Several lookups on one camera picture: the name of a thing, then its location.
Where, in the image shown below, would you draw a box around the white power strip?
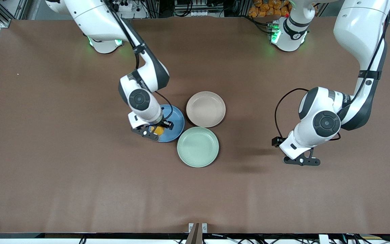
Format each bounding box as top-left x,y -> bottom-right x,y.
114,0 -> 134,12

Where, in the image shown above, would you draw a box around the white connector strip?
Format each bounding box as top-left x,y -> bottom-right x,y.
191,9 -> 216,17

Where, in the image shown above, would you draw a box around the light green plate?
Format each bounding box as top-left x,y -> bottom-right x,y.
177,127 -> 220,168

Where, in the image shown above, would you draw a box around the camera mounting post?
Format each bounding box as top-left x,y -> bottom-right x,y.
186,223 -> 208,244

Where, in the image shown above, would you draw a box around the beige plate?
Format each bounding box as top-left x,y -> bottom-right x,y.
186,91 -> 226,128

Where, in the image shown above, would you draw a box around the orange snack packets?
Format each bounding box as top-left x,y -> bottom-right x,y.
248,0 -> 292,18

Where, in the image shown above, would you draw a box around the blue plate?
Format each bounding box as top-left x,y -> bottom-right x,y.
148,104 -> 185,143

